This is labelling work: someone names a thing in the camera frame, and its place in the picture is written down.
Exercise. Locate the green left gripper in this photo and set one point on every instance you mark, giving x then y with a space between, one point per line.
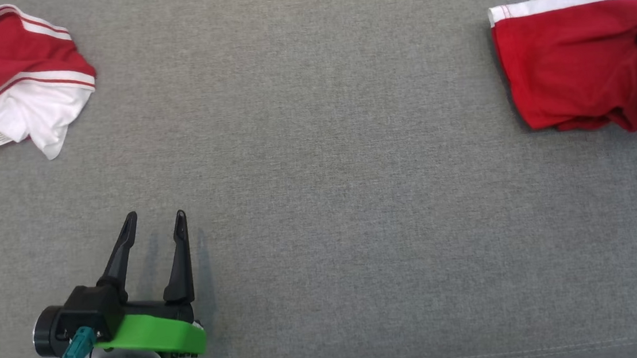
153 335

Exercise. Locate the red shorts with white stripe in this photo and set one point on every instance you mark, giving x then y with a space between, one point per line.
567 59

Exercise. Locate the grey fabric sofa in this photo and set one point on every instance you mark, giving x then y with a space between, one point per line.
324 173

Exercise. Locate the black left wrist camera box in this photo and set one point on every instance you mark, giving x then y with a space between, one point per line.
91 311

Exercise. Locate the teal left camera connector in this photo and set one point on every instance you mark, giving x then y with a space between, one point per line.
78 347

